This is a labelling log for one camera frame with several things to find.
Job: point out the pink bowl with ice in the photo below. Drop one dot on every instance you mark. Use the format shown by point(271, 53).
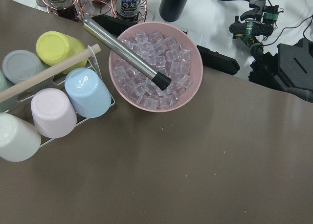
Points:
point(170, 51)

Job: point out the blue cup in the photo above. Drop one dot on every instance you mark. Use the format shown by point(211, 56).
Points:
point(87, 92)

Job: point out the pink cup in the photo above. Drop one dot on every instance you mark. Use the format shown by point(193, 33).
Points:
point(53, 113)

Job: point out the black thermos bottle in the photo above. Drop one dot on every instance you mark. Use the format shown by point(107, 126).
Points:
point(171, 10)

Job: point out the tea bottle right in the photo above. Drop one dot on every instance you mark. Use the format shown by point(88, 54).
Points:
point(127, 9)

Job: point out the yellow cup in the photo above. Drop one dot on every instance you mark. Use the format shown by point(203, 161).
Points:
point(52, 47)

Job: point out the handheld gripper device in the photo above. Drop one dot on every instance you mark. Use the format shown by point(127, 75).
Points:
point(260, 20)

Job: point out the black plate stand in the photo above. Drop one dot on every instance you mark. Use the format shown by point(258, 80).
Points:
point(290, 70)

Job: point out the white cup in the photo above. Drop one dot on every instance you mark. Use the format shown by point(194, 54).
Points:
point(19, 140)

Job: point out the grey cup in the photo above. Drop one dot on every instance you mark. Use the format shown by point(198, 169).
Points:
point(20, 65)

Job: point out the copper wire bottle rack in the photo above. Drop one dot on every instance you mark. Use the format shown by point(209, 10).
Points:
point(81, 9)

